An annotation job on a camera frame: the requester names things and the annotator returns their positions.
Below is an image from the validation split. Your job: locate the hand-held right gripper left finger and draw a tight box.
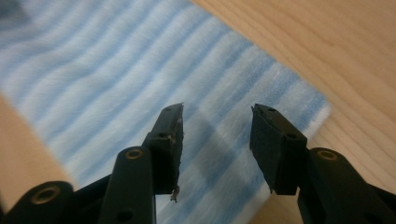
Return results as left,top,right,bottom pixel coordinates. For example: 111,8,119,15
141,102,185,203

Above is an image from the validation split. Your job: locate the blue striped towel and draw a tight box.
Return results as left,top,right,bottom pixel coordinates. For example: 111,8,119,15
0,0,332,224

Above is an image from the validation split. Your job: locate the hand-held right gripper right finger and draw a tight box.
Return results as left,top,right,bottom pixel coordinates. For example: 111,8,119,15
248,103,309,196

